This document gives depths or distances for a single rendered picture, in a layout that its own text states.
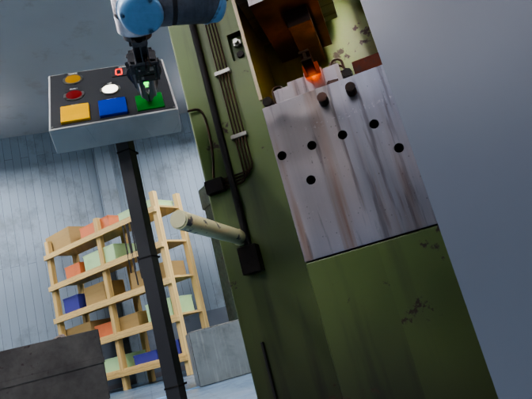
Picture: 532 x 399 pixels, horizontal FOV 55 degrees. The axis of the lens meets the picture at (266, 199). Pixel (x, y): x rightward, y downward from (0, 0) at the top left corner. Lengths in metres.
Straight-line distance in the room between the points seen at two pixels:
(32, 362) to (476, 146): 4.50
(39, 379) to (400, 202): 3.82
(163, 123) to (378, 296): 0.73
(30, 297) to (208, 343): 5.69
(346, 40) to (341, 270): 1.04
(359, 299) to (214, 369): 3.46
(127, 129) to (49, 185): 8.89
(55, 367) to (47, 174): 6.16
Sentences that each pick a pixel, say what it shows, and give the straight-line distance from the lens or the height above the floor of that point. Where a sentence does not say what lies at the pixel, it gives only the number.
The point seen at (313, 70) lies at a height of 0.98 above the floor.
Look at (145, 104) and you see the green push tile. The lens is 1.47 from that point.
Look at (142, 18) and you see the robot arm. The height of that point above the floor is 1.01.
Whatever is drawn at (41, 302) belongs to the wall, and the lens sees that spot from 9.89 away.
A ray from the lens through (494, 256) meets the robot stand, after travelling 0.36.
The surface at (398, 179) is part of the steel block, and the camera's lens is 1.35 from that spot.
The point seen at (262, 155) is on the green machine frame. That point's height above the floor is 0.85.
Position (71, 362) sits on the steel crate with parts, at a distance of 4.73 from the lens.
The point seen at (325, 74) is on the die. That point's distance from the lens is 1.52.
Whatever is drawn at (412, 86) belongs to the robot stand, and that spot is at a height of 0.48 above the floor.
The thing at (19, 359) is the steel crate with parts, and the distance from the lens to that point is 4.72.
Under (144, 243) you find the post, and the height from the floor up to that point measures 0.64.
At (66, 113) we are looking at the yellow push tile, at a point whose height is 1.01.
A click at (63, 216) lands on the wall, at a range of 10.12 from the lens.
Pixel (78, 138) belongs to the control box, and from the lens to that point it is 1.47.
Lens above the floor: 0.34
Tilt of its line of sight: 14 degrees up
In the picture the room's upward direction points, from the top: 15 degrees counter-clockwise
